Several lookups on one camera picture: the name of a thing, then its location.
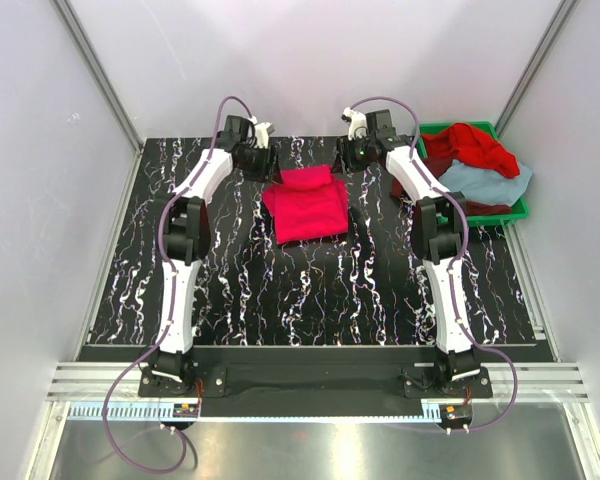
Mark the pink t shirt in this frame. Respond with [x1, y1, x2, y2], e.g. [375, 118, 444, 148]
[262, 165, 349, 245]

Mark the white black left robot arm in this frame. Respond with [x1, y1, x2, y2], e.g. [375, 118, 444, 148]
[143, 115, 282, 387]

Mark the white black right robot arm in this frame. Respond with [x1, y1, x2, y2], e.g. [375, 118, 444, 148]
[332, 107, 480, 396]

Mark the maroon t shirt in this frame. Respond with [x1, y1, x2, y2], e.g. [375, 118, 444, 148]
[390, 158, 512, 216]

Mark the red t shirt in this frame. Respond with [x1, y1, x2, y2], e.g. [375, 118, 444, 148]
[421, 123, 521, 179]

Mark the light blue t shirt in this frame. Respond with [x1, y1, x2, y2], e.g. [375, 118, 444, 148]
[439, 160, 532, 207]

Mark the green plastic bin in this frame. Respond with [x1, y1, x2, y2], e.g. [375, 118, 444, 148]
[420, 121, 531, 227]

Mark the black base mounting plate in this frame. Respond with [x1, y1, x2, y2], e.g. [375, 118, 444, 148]
[139, 346, 493, 399]

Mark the left orange connector board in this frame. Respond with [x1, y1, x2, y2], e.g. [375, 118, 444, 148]
[173, 403, 201, 418]

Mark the orange connector board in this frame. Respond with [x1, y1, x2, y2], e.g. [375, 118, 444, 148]
[442, 404, 473, 424]
[173, 403, 201, 418]

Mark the right orange connector board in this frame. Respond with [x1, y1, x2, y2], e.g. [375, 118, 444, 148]
[442, 404, 473, 424]

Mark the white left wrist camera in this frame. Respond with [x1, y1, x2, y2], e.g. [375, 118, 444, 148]
[254, 121, 275, 149]

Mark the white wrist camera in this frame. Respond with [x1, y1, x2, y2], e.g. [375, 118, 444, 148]
[341, 107, 368, 140]
[254, 121, 275, 149]

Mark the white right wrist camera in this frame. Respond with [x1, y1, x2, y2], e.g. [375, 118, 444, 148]
[341, 107, 368, 140]

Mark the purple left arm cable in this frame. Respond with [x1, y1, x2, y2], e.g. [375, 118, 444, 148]
[101, 96, 259, 474]

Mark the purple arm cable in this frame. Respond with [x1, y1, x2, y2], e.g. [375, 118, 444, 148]
[101, 96, 259, 474]
[342, 96, 519, 432]

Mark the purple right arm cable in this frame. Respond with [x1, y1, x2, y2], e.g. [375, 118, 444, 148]
[342, 96, 519, 432]

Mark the left aluminium corner post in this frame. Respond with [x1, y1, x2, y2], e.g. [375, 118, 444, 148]
[50, 0, 144, 152]

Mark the aluminium corner post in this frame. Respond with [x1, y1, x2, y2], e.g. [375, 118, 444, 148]
[495, 0, 580, 136]
[50, 0, 144, 152]

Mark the right aluminium corner post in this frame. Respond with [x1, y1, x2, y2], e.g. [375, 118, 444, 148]
[495, 0, 580, 136]

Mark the aluminium front frame rail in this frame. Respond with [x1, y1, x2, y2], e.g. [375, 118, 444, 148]
[47, 362, 588, 403]

